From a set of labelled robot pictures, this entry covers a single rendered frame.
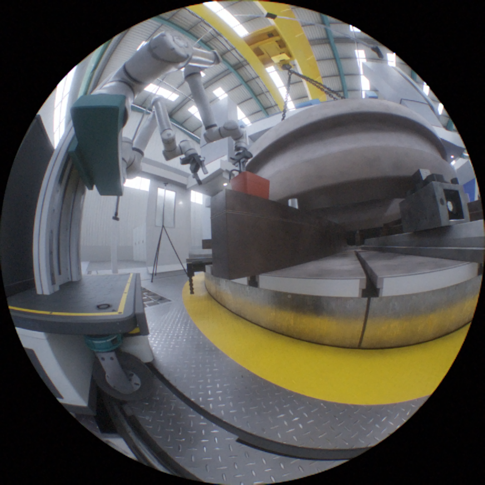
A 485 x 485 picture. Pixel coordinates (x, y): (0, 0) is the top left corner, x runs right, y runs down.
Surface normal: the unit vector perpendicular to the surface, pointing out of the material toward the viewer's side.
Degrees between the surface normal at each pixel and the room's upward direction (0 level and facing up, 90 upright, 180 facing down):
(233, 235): 90
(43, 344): 90
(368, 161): 90
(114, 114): 180
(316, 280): 90
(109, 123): 180
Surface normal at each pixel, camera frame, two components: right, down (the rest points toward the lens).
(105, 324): 0.64, -0.07
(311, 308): -0.71, 0.00
